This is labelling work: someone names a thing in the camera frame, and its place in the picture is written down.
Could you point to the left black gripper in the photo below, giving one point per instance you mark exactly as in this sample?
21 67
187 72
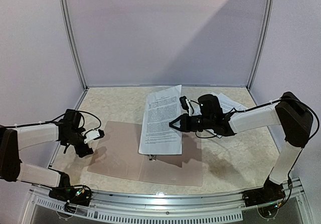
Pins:
84 151

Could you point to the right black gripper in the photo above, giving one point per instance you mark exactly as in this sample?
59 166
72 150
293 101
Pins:
187 122

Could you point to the printed paper sheet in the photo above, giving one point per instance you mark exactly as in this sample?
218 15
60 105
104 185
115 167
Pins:
157 137

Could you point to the translucent brown folder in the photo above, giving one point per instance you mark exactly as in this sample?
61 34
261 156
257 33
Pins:
117 155

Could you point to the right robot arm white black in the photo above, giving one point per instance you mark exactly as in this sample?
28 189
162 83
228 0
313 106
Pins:
295 118

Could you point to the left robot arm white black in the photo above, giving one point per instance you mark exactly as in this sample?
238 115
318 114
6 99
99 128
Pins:
15 139

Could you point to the metal folder clip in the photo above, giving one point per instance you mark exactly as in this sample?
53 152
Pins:
152 157

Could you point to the stack of printed papers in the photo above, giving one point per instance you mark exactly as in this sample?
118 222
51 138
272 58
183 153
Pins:
228 104

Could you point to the perforated metal strip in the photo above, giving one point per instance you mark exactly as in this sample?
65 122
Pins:
48 211

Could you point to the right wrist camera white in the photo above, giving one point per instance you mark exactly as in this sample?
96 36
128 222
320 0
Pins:
186 105

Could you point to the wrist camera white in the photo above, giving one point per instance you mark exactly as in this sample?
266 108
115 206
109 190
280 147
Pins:
186 105
92 134

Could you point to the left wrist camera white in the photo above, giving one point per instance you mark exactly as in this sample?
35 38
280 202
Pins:
92 134

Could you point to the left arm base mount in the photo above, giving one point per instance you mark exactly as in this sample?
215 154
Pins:
78 194

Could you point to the aluminium front rail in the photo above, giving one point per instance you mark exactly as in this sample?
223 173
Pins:
219 202

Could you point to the left aluminium frame post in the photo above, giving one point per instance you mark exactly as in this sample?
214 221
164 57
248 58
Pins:
73 49

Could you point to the aluminium frame post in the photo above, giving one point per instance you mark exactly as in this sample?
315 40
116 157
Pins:
73 49
261 42

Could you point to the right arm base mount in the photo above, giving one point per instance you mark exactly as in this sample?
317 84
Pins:
269 192

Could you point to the right aluminium frame post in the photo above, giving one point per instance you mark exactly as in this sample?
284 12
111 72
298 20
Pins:
261 42

